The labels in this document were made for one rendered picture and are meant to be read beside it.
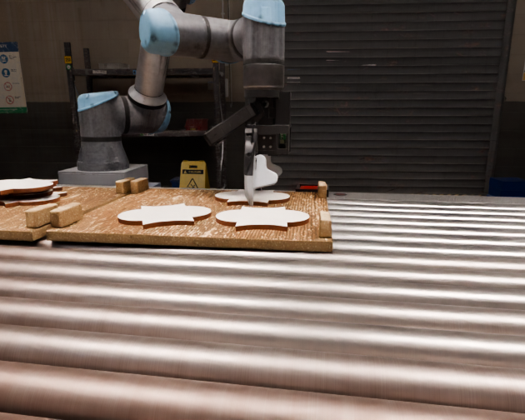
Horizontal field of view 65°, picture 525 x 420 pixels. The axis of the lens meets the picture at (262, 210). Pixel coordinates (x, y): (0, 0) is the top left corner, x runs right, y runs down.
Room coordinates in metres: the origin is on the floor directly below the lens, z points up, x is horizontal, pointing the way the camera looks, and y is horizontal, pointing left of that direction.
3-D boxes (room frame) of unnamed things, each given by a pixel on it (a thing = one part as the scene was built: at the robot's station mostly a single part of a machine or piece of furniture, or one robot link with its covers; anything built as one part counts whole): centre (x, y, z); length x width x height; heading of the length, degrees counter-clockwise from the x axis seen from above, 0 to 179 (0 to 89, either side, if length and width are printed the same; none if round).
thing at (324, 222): (0.56, -0.09, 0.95); 0.06 x 0.02 x 0.03; 173
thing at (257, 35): (0.79, 0.00, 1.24); 0.09 x 0.08 x 0.11; 34
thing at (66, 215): (0.61, 0.30, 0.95); 0.06 x 0.02 x 0.03; 173
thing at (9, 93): (5.67, 3.47, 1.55); 0.61 x 0.02 x 0.91; 86
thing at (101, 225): (0.71, 0.09, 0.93); 0.41 x 0.35 x 0.02; 83
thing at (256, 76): (0.79, 0.00, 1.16); 0.08 x 0.08 x 0.05
